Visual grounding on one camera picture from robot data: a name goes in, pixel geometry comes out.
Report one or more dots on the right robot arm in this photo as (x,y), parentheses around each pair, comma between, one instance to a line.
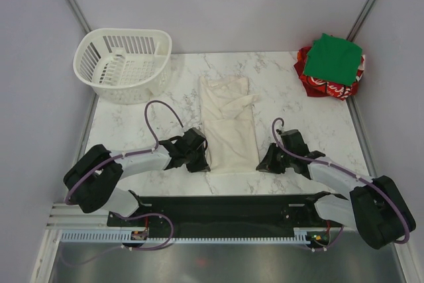
(373,207)

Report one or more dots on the white slotted cable duct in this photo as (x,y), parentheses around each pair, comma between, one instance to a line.
(135,237)

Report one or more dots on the cream white t shirt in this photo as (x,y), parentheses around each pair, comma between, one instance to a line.
(228,124)

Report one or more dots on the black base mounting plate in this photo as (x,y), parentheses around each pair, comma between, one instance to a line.
(225,216)

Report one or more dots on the right aluminium frame post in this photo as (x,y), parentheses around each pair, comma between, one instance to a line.
(360,20)

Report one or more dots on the folded green t shirt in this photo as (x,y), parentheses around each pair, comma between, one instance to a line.
(333,59)

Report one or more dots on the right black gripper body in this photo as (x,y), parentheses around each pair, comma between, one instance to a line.
(283,159)

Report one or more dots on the white plastic laundry basket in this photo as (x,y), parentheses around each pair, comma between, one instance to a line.
(124,65)

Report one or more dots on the left aluminium table rail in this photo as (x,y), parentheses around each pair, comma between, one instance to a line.
(86,127)

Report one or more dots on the folded red printed t shirt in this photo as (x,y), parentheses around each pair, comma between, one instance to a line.
(320,88)

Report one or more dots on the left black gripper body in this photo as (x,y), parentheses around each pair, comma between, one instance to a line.
(195,162)

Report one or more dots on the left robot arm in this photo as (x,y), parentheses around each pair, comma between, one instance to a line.
(92,181)

